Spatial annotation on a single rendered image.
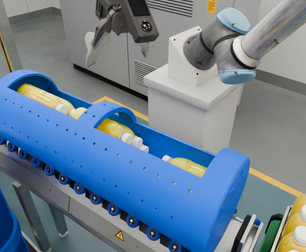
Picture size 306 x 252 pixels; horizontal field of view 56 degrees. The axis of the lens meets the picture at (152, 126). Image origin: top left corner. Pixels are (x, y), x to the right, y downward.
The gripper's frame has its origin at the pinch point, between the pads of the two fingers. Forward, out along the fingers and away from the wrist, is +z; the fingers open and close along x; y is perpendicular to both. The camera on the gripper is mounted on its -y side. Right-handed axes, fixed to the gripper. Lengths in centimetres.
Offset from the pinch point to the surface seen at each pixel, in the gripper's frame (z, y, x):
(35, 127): 32.3, 15.6, 16.8
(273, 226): 40, -42, -41
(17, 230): 91, 13, 29
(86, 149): 25.5, -2.7, 7.7
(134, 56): 127, 161, -114
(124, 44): 122, 176, -109
